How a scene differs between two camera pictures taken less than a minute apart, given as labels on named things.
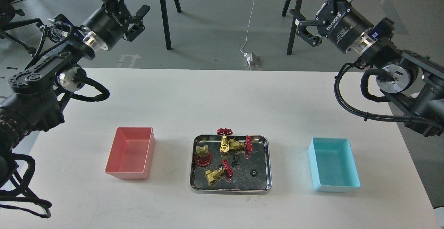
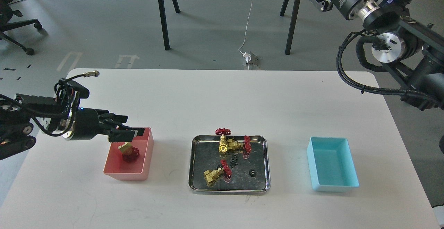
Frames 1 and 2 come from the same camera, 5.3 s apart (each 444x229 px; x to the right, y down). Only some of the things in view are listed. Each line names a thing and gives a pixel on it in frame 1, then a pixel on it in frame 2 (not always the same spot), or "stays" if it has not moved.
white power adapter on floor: x=252 y=58 stays
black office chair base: x=7 y=12 stays
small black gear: x=254 y=173 stays
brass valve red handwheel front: x=211 y=176 stays
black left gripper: x=109 y=23 to x=90 y=122
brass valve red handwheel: x=203 y=157 to x=130 y=153
